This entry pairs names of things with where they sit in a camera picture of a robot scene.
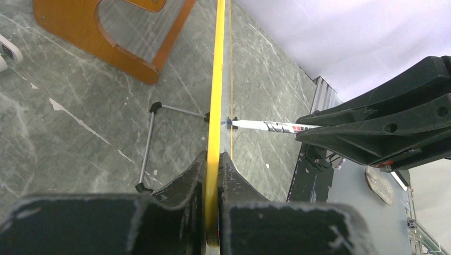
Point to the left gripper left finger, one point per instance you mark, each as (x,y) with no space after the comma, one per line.
(75,224)

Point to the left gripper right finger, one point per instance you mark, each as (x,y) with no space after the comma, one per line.
(249,223)

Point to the orange wooden shelf rack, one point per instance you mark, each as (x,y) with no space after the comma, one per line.
(135,37)

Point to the white whiteboard stand piece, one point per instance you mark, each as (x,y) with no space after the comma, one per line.
(11,51)

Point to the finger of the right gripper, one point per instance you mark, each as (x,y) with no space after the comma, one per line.
(403,140)
(425,81)

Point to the aluminium frame profile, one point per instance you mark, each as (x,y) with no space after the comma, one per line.
(325,96)

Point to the yellow framed whiteboard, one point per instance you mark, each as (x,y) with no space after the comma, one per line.
(215,105)

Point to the blue whiteboard marker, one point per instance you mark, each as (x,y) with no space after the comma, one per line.
(278,127)

